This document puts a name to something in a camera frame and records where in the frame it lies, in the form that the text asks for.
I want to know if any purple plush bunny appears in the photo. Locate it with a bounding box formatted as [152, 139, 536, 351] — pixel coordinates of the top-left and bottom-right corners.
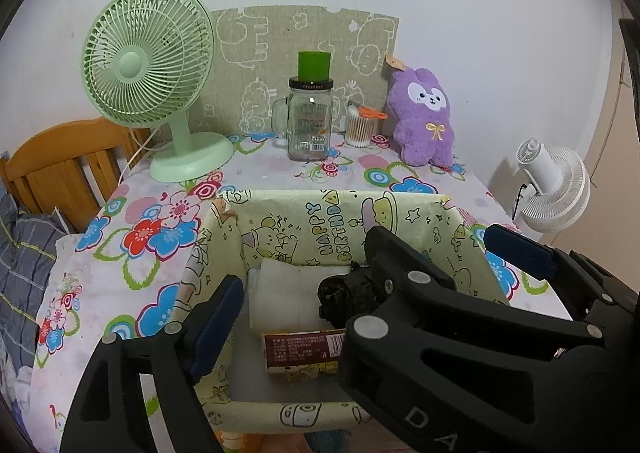
[385, 55, 458, 168]

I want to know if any wooden bed headboard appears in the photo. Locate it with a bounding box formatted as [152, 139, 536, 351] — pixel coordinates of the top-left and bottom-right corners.
[0, 117, 156, 234]

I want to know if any beige door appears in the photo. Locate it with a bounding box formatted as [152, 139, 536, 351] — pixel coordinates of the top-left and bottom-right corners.
[575, 0, 640, 254]

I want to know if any white fan cord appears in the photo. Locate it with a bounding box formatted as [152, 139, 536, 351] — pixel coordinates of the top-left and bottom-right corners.
[119, 125, 168, 184]

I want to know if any red yellow printed carton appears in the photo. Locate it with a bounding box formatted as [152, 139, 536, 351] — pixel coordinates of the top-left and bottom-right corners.
[263, 328, 348, 375]

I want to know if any glass mug jar green lid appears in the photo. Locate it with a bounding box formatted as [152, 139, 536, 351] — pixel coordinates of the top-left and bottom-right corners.
[271, 51, 335, 162]

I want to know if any white face mask stack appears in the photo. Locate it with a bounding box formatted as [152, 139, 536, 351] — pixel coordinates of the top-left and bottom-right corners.
[247, 258, 351, 329]

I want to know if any yellow cartoon fabric storage box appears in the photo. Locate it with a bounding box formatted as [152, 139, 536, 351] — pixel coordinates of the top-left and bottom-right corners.
[177, 188, 511, 434]

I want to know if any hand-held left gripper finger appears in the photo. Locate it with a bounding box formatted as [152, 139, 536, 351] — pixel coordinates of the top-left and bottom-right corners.
[59, 274, 246, 453]

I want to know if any black plastic bag bundle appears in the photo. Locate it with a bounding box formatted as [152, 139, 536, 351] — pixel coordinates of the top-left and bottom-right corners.
[317, 260, 381, 321]

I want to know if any grey plaid pillow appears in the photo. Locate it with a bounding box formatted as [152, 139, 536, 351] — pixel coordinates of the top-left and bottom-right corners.
[0, 193, 68, 374]

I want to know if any green desk fan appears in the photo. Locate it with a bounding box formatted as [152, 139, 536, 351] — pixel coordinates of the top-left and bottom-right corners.
[82, 0, 235, 182]

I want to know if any white standing fan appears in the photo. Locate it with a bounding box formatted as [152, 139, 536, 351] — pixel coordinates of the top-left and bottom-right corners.
[515, 138, 592, 234]

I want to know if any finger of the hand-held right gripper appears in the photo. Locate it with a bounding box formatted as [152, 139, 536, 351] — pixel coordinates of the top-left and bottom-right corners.
[340, 225, 607, 384]
[484, 224, 640, 324]

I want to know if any green cartoon printed board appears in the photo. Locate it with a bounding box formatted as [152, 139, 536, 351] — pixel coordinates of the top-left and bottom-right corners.
[192, 5, 401, 138]

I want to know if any clear cotton swab container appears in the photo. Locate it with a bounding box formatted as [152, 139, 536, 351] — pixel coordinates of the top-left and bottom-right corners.
[345, 102, 388, 148]

